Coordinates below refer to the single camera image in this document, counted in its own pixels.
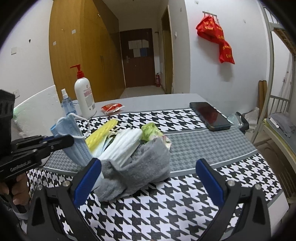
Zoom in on blue surgical face mask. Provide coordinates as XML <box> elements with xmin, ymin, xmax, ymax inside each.
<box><xmin>50</xmin><ymin>113</ymin><xmax>93</xmax><ymax>167</ymax></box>

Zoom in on white face mask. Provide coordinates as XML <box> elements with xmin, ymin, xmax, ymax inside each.
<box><xmin>98</xmin><ymin>128</ymin><xmax>142</xmax><ymax>167</ymax></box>

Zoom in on green tissue packet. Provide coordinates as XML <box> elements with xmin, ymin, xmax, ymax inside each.
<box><xmin>141</xmin><ymin>123</ymin><xmax>171</xmax><ymax>149</ymax></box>

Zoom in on grey fuzzy sock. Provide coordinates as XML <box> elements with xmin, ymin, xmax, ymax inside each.
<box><xmin>94</xmin><ymin>138</ymin><xmax>171</xmax><ymax>202</ymax></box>

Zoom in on person's left hand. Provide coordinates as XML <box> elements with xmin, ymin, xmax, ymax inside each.
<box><xmin>11</xmin><ymin>173</ymin><xmax>29</xmax><ymax>206</ymax></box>

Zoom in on white foam box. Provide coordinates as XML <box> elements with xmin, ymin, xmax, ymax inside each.
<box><xmin>13</xmin><ymin>85</ymin><xmax>65</xmax><ymax>137</ymax></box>

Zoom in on blue spray bottle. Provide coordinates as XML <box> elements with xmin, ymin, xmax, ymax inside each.
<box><xmin>61</xmin><ymin>88</ymin><xmax>77</xmax><ymax>115</ymax></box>

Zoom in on yellow sponge cloth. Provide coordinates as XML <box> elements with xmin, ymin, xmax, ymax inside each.
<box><xmin>85</xmin><ymin>119</ymin><xmax>118</xmax><ymax>152</ymax></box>

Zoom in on white red-pump lotion bottle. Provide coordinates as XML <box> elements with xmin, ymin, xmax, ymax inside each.
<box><xmin>70</xmin><ymin>64</ymin><xmax>96</xmax><ymax>119</ymax></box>

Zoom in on red snack packet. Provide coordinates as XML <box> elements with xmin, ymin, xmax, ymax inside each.
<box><xmin>101</xmin><ymin>103</ymin><xmax>124</xmax><ymax>115</ymax></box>

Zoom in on bin with black lid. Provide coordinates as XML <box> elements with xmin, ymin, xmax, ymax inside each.
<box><xmin>227</xmin><ymin>111</ymin><xmax>249</xmax><ymax>134</ymax></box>

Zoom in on black smartphone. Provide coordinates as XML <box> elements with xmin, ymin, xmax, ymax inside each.
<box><xmin>189</xmin><ymin>102</ymin><xmax>231</xmax><ymax>132</ymax></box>

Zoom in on wooden wardrobe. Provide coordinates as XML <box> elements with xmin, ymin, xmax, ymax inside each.
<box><xmin>49</xmin><ymin>0</ymin><xmax>125</xmax><ymax>102</ymax></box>

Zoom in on red fire extinguisher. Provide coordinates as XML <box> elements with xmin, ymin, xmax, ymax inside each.
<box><xmin>155</xmin><ymin>73</ymin><xmax>161</xmax><ymax>87</ymax></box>

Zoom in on dark brown entrance door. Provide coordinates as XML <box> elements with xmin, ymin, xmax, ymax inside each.
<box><xmin>120</xmin><ymin>28</ymin><xmax>155</xmax><ymax>88</ymax></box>

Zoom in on light wooden side door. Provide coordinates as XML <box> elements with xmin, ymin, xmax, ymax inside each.
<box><xmin>161</xmin><ymin>7</ymin><xmax>174</xmax><ymax>94</ymax></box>

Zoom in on red hanging banner cloth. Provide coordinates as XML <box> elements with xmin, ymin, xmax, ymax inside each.
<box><xmin>196</xmin><ymin>14</ymin><xmax>235</xmax><ymax>64</ymax></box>

